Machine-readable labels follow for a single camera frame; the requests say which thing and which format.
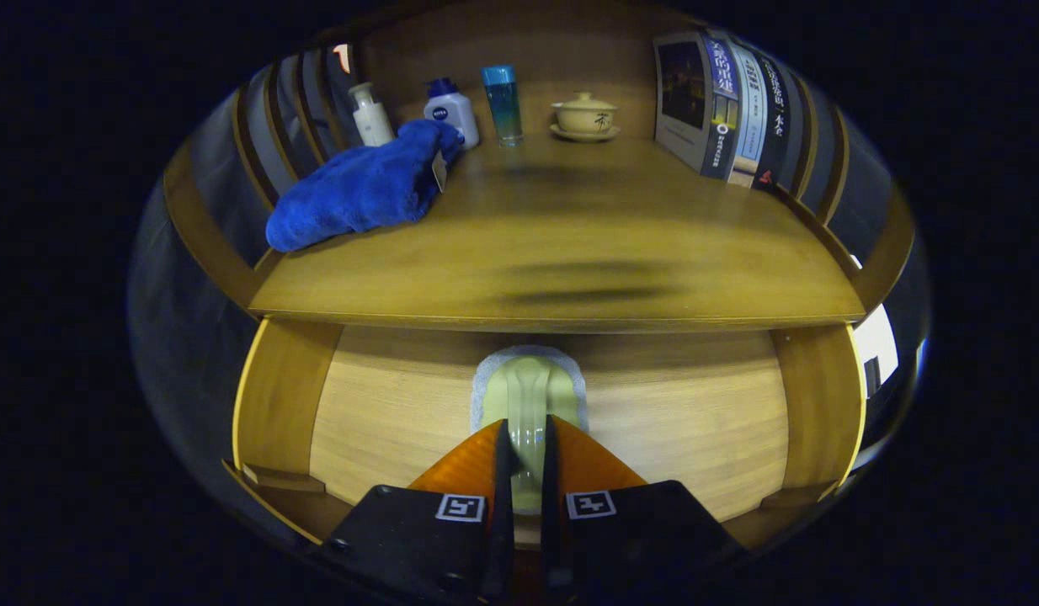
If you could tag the beige lidded teacup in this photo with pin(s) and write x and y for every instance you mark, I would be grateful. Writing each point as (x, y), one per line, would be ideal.
(585, 118)

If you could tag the wooden countertop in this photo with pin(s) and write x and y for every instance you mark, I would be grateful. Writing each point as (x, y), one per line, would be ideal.
(570, 227)

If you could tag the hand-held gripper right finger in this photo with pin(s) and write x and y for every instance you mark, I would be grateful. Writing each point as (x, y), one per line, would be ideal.
(551, 505)

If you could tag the book with pale spine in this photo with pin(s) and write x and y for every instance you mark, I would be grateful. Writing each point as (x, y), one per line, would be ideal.
(748, 109)

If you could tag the wooden drawer with black knob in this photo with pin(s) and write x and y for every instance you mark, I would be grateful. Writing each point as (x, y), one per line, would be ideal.
(385, 412)

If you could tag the white pump bottle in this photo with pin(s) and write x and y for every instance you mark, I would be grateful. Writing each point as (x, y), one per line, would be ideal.
(372, 122)

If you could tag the black book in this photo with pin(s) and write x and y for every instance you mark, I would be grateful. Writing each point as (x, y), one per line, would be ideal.
(776, 118)

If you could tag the blue towel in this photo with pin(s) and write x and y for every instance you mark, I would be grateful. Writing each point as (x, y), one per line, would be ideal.
(359, 189)

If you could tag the white bottle with blue cap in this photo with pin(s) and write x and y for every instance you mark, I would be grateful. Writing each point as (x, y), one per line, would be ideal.
(456, 114)

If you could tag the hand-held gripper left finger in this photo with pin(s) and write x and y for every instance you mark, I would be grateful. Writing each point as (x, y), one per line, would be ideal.
(503, 505)

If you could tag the wooden cabinet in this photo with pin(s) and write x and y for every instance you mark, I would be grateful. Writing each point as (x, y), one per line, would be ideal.
(570, 50)

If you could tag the dark book with blue spine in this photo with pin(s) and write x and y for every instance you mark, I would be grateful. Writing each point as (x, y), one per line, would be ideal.
(684, 93)

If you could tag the teal bottle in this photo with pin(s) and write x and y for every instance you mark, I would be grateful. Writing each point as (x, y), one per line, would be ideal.
(503, 105)

